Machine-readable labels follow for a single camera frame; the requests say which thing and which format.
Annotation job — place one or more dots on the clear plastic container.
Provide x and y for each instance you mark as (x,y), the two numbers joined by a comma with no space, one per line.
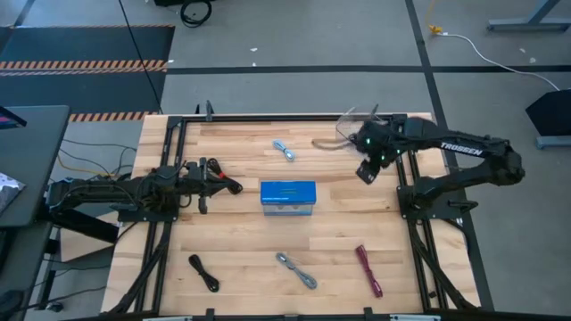
(350,122)

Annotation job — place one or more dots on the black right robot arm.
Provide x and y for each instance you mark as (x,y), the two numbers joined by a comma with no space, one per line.
(490,156)

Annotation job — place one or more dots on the grey table leg base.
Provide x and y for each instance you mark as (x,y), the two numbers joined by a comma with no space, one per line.
(531,23)

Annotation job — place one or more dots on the laptop screen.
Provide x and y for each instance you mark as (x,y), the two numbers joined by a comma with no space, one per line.
(10,119)

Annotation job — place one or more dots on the black stand with grey foot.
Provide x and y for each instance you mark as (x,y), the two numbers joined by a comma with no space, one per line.
(551,113)

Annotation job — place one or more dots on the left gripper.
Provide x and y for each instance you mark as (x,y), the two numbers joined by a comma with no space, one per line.
(191,185)

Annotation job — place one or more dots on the blue DualShock controller box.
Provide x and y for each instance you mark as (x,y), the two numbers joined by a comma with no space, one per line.
(287,194)

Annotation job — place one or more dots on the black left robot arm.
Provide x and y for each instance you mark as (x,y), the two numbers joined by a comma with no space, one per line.
(98,189)

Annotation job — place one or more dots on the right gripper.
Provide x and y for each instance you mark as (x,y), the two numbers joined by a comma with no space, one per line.
(377,142)

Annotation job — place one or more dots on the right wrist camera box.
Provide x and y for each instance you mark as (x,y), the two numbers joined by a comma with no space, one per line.
(369,173)

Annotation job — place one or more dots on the patterned paper sheet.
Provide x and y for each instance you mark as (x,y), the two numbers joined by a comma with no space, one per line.
(9,191)

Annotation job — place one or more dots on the black hazard-striped floor mat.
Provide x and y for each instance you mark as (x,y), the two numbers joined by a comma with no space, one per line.
(85,44)

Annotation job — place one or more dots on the black aluminium table frame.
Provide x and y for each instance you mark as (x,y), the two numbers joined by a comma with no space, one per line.
(169,147)

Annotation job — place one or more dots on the black table edge clamp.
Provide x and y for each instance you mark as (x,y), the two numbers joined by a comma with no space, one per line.
(209,110)

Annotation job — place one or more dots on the dark grey side desk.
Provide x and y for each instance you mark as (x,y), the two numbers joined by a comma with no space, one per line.
(33,169)

